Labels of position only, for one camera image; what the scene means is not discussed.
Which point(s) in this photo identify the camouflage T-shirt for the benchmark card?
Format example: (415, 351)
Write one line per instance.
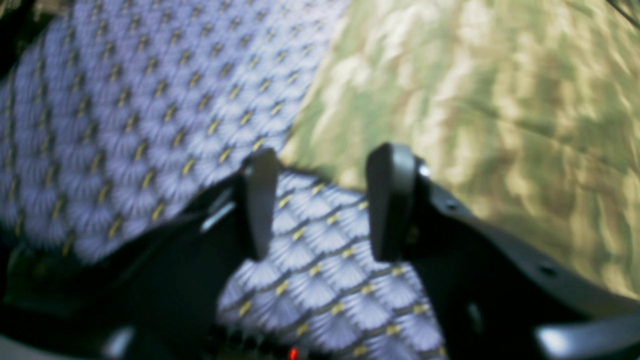
(526, 110)

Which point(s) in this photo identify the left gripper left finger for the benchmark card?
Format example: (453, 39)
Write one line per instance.
(156, 297)

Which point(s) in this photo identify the fan-patterned purple tablecloth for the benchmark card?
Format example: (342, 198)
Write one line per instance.
(123, 111)

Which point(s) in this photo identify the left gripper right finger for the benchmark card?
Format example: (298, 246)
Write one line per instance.
(493, 294)

